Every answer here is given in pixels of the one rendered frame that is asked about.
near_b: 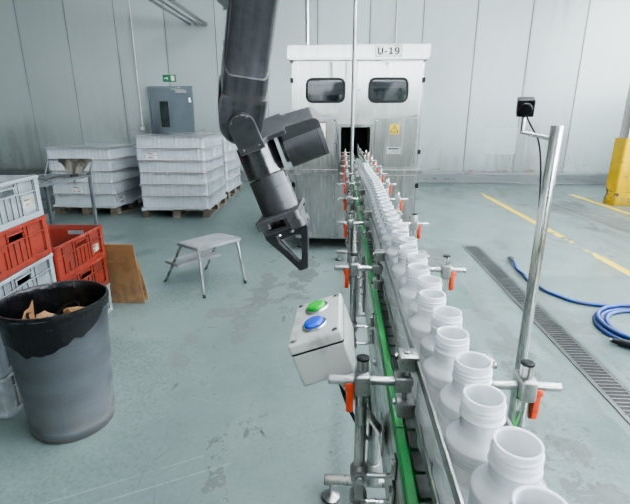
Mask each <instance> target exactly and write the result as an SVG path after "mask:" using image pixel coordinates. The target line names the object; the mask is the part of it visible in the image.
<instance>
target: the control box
mask: <svg viewBox="0 0 630 504"><path fill-rule="evenodd" d="M319 300H323V301H324V302H325V306H324V307H322V308H321V309H319V310H316V311H308V310H307V306H308V305H309V304H310V303H311V302H310V303H306V304H303V305H300V306H298V307H297V310H296V314H295V318H294V322H293V327H292V331H291V335H290V339H289V343H288V349H289V351H290V354H291V355H292V359H293V361H294V363H295V366H296V368H297V370H298V373H299V375H300V378H301V380H302V382H303V384H304V385H305V386H307V385H310V384H314V383H317V382H321V381H324V380H328V375H329V374H336V375H346V374H349V373H353V372H354V368H355V349H354V330H353V325H352V322H351V319H350V317H349V314H348V311H347V308H346V306H345V304H344V302H343V298H342V295H341V294H340V293H338V294H335V295H332V296H329V297H326V298H322V299H319ZM313 316H321V317H323V320H324V322H323V323H322V324H321V325H319V326H317V327H315V328H311V329H305V327H304V322H305V321H306V320H307V319H309V318H310V317H313ZM339 387H340V391H341V394H342V397H343V399H344V402H345V404H346V393H345V392H346V390H345V388H344V384H339ZM367 421H368V422H369V437H368V436H367V434H366V440H368V441H370V440H371V439H372V436H373V429H374V430H375V432H376V433H377V434H378V436H379V445H380V454H381V457H383V453H384V436H385V435H386V432H385V429H384V423H383V415H382V412H380V416H379V421H378V420H377V419H376V417H375V416H374V415H373V413H372V406H371V392H370V396H369V397H368V407H367Z"/></svg>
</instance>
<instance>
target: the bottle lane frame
mask: <svg viewBox="0 0 630 504"><path fill-rule="evenodd" d="M359 205H360V202H359V201H354V210H355V206H356V211H355V212H353V213H354V218H355V213H356V219H355V220H354V221H355V222H363V216H362V211H359V208H358V206H359ZM364 230H365V227H363V225H360V229H359V232H357V233H356V239H357V238H358V237H357V235H358V234H359V239H358V241H359V242H357V248H358V257H359V264H362V257H363V255H364V256H365V262H364V265H363V266H372V260H371V255H370V250H369V245H368V241H367V238H364V235H363V232H364ZM373 277H375V275H374V274H373V273H372V271H364V278H363V279H362V278H361V283H362V282H364V283H365V300H364V309H365V318H366V325H369V324H370V320H371V319H370V315H372V312H373V313H374V327H370V328H367V336H368V342H369V341H370V333H371V330H373V344H369V353H370V362H371V371H372V376H394V370H395V368H393V364H392V358H393V357H391V354H390V347H392V346H389V344H388V339H387V338H388V336H387V334H386V327H385V324H384V320H385V319H383V314H382V310H381V304H380V298H379V295H378V290H377V289H373V284H371V280H373ZM373 388H374V397H375V406H376V414H377V420H378V421H379V416H380V412H382V415H383V423H384V429H385V432H386V435H385V436H384V453H383V457H381V458H382V467H383V473H390V469H391V465H390V460H391V459H393V453H396V458H397V474H396V481H394V483H395V504H422V503H423V502H429V501H432V500H426V499H421V498H420V497H419V492H418V487H417V482H416V476H417V475H424V474H423V473H417V472H415V471H414V467H413V462H412V457H411V452H414V451H418V450H412V449H410V447H409V443H408V438H407V432H408V431H415V430H408V429H406V428H405V423H404V418H397V416H396V411H395V405H392V398H395V393H398V392H396V391H395V389H394V386H378V385H373ZM392 479H393V478H390V479H384V485H385V493H386V498H389V486H391V480H392Z"/></svg>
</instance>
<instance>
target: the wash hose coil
mask: <svg viewBox="0 0 630 504"><path fill-rule="evenodd" d="M507 259H509V260H510V261H512V262H513V264H514V267H515V269H516V270H517V271H518V272H519V273H521V274H522V275H523V276H524V279H525V280H526V281H528V277H527V275H526V274H525V273H524V272H523V271H522V270H520V269H519V268H518V267H517V263H516V261H515V260H514V257H513V256H511V255H510V256H508V257H507ZM538 288H539V289H541V290H542V291H544V292H545V293H548V294H550V295H553V296H556V297H558V298H561V299H563V300H566V301H569V302H572V303H577V304H582V305H588V306H596V307H601V308H599V309H598V310H597V311H596V312H595V313H594V314H593V317H592V319H593V322H594V324H595V325H596V327H597V328H598V329H599V330H601V331H602V332H603V333H605V334H606V335H608V336H609V337H611V338H610V342H612V343H615V344H617V345H618V346H622V347H626V348H630V335H628V334H626V333H624V332H622V331H620V330H618V329H617V328H615V327H614V326H613V325H612V324H611V323H610V322H609V317H610V316H612V315H614V314H619V313H630V304H629V303H621V304H601V303H592V302H585V301H579V300H574V299H570V298H567V297H565V296H562V295H560V294H557V293H554V292H551V291H549V290H547V289H545V288H543V287H542V286H541V285H539V287H538ZM600 313H601V314H600ZM605 315H606V316H605ZM604 316H605V318H604V320H605V322H604V321H603V317H604ZM597 320H598V321H597ZM598 322H599V323H600V324H601V325H600V324H599V323H598Z"/></svg>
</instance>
